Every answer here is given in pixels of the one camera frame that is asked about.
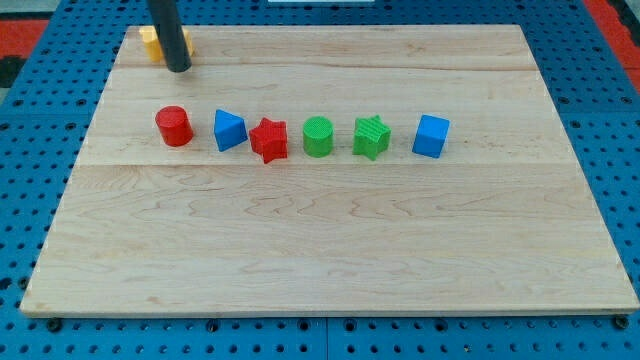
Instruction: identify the light wooden board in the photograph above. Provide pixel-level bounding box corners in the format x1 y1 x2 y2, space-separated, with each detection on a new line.
21 25 639 318

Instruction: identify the red star block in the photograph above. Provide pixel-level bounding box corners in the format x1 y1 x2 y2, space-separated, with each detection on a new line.
249 118 288 164

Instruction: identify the yellow plastic block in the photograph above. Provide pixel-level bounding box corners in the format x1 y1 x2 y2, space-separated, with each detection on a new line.
138 25 195 62

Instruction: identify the green plastic cylinder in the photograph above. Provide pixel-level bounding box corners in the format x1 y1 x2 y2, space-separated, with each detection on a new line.
302 116 334 158

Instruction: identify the black cylindrical robot arm rod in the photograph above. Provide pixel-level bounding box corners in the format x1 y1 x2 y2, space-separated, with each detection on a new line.
147 0 192 73

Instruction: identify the red plastic cylinder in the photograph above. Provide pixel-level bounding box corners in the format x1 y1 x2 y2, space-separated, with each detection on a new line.
155 105 194 147

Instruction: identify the blue plastic cube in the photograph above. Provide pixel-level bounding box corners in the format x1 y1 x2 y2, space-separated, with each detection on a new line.
412 115 450 158

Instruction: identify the green star block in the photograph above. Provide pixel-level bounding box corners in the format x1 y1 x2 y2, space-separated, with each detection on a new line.
352 115 391 161

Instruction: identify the blue triangular prism block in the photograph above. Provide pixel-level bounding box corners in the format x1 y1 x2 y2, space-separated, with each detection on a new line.
213 109 248 152

